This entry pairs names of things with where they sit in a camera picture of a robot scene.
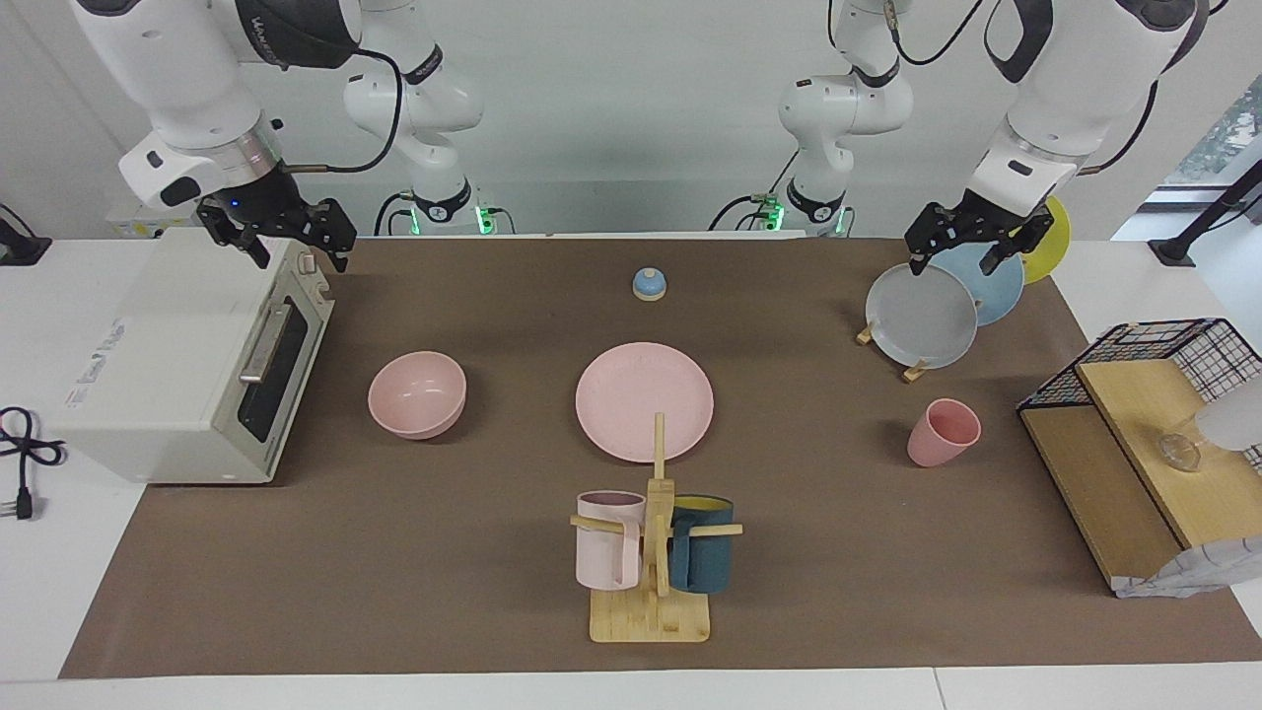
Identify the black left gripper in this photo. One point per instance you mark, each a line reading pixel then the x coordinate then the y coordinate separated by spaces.
pixel 986 212

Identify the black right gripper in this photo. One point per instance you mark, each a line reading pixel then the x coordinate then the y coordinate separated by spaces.
pixel 258 202

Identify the pink bowl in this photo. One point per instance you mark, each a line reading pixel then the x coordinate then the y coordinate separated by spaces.
pixel 414 394

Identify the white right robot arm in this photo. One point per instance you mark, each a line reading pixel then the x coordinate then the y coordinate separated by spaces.
pixel 177 79

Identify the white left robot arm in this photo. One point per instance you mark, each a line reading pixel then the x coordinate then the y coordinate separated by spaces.
pixel 1065 89

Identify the light blue plate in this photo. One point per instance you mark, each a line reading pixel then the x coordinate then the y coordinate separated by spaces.
pixel 998 291

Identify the yellow plate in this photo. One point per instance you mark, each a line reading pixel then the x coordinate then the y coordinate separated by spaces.
pixel 1051 251

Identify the grey plate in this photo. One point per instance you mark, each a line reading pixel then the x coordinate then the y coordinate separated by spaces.
pixel 922 320

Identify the wooden plate rack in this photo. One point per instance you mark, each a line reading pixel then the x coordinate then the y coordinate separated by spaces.
pixel 916 372

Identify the white toaster oven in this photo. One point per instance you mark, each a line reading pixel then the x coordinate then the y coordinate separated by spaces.
pixel 158 355

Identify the black clamp stand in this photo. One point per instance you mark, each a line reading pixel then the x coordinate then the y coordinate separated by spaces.
pixel 1173 251

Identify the clear glass cup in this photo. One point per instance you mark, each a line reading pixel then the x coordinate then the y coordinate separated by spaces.
pixel 1180 454

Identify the pink plate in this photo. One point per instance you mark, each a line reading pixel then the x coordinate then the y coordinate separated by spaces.
pixel 631 394

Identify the brown table mat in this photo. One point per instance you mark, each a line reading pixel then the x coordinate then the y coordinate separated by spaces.
pixel 838 592

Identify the dark teal mug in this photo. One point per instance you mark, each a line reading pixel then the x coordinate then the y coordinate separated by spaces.
pixel 705 562

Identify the pink mug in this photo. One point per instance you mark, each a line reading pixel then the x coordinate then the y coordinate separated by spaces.
pixel 601 552

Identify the wooden mug tree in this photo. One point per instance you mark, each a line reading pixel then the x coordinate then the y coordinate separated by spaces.
pixel 651 621

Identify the black desk mount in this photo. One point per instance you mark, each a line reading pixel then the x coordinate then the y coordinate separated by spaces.
pixel 20 251

